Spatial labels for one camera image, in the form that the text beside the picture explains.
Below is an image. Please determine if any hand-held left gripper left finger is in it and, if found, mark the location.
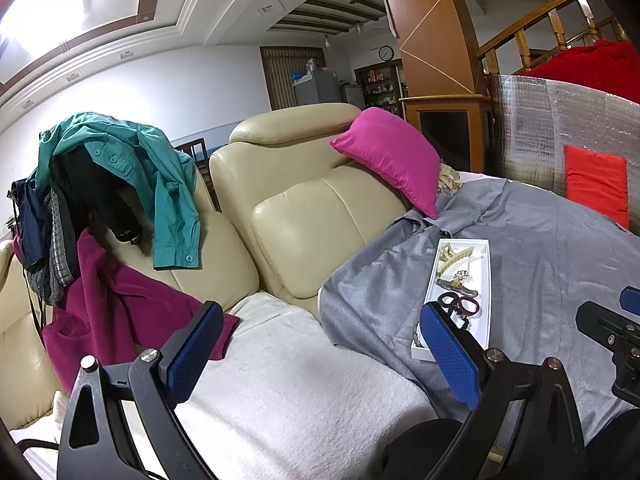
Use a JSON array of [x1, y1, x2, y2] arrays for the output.
[[56, 301, 225, 480]]

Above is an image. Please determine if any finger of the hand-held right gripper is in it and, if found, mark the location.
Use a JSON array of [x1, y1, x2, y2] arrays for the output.
[[619, 285, 640, 317], [575, 301, 640, 403]]

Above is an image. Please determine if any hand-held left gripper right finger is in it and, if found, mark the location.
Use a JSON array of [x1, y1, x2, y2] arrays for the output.
[[420, 301, 587, 480]]

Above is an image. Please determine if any white jewelry tray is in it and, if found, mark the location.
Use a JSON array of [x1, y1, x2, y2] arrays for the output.
[[411, 239, 493, 362]]

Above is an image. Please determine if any silver hair clip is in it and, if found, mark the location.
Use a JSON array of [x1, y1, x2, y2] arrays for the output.
[[435, 280, 480, 297]]

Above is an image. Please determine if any beige hair claw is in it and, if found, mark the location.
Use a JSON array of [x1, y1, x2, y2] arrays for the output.
[[439, 242, 475, 277]]

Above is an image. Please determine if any grey blanket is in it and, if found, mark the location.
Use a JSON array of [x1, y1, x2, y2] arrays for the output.
[[319, 174, 640, 443]]

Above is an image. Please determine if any magenta garment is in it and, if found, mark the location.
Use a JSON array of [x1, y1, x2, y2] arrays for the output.
[[41, 227, 242, 396]]

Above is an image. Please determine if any white blanket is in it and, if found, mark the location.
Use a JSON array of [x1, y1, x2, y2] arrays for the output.
[[10, 292, 441, 480]]

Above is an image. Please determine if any red cushion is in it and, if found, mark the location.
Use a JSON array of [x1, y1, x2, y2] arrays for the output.
[[563, 145, 630, 228]]

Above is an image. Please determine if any teal shirt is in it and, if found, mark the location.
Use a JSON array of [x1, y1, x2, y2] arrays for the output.
[[35, 112, 202, 270]]

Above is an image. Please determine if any cream leather sofa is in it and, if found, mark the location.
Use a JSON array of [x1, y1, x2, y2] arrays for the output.
[[0, 102, 441, 431]]

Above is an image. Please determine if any grey plaid garment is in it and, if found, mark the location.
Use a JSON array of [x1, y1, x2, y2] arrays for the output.
[[25, 190, 78, 306]]

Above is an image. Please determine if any patterned pillow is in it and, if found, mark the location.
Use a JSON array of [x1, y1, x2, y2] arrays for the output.
[[436, 162, 463, 196]]

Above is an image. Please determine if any black garment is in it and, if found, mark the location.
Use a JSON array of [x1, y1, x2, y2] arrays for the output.
[[52, 147, 156, 256]]

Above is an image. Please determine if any navy garment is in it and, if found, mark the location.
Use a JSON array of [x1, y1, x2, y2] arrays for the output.
[[7, 177, 53, 268]]

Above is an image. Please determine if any magenta pillow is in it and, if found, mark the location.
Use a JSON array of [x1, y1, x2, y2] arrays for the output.
[[330, 106, 442, 220]]

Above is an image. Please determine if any wooden chair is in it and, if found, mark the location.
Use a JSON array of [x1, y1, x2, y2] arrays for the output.
[[172, 137, 223, 213]]

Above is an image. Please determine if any red cloth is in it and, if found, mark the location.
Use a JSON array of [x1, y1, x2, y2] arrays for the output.
[[520, 39, 640, 103]]

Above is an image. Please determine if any wooden cabinet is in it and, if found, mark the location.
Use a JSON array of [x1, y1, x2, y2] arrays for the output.
[[400, 94, 496, 176]]

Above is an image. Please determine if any dark display cabinet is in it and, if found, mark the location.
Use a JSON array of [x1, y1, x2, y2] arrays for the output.
[[354, 60, 405, 110]]

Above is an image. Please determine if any grey refrigerator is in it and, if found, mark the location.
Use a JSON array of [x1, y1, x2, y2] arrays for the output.
[[294, 71, 341, 109]]

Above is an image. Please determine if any wooden slat panel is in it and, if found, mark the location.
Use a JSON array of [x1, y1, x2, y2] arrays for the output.
[[259, 46, 326, 111]]

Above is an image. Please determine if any wooden stair railing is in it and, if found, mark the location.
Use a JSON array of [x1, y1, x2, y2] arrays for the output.
[[475, 0, 631, 81]]

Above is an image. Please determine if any wooden pillar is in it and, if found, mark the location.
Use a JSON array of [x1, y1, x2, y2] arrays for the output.
[[371, 0, 478, 97]]

